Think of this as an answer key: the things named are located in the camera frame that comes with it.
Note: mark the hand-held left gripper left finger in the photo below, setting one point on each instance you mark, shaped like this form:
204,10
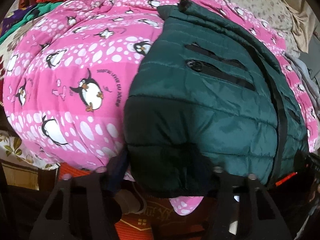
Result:
115,170

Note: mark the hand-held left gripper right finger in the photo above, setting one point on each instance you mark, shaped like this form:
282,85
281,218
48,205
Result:
225,187

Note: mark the dark green puffer jacket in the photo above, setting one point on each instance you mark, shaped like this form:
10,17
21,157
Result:
200,105

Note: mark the red printed cloth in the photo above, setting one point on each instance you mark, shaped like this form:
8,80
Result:
155,225

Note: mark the white leaf print cloth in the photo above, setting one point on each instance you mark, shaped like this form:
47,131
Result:
22,150

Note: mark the brown wooden box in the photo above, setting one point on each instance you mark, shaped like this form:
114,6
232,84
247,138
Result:
20,176

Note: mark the grey cloth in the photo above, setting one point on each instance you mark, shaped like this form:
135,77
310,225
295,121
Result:
307,77

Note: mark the pink penguin print blanket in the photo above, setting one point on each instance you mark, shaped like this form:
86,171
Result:
75,55

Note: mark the beige cloth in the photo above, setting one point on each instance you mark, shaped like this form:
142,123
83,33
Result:
301,25

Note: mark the brown floral quilt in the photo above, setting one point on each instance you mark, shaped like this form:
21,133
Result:
20,36

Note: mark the green cloth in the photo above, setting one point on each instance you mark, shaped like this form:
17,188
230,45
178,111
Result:
45,8

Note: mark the purple cloth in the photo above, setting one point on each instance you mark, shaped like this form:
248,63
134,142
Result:
15,17

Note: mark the floral bed sheet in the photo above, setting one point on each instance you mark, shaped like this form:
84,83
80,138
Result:
250,0

